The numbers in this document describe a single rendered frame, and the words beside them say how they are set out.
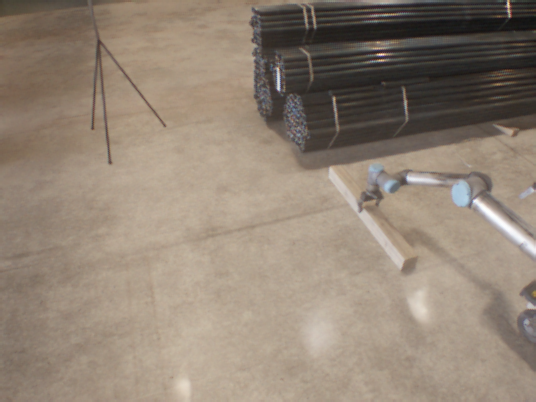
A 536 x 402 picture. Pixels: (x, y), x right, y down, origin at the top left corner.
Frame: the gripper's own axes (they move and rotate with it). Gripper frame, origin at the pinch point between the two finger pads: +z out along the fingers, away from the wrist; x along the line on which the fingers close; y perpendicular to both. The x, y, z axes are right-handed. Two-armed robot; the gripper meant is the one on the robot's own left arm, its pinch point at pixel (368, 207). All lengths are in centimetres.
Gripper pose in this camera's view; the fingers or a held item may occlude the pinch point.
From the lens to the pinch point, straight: 265.2
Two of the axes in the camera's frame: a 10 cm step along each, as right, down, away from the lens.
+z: 0.0, 7.7, 6.3
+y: -3.2, -6.0, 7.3
